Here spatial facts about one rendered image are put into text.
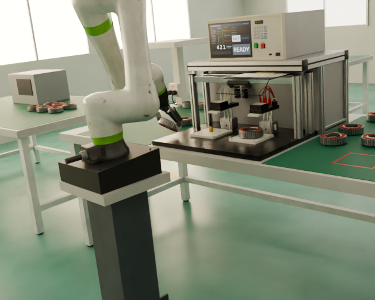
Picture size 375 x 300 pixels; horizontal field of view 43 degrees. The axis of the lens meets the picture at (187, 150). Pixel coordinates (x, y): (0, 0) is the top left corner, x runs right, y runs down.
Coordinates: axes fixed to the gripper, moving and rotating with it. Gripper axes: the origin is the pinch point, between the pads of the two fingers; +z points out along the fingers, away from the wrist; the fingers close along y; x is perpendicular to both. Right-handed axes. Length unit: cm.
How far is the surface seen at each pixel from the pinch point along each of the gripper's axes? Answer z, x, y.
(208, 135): 0.2, 2.1, 22.0
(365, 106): 281, 273, 21
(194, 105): 6.7, 19.8, 1.4
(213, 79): -7.8, 28.6, 10.6
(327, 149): -11, 11, 78
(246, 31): -29, 45, 23
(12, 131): 35, -28, -115
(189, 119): 24.9, 20.7, -6.9
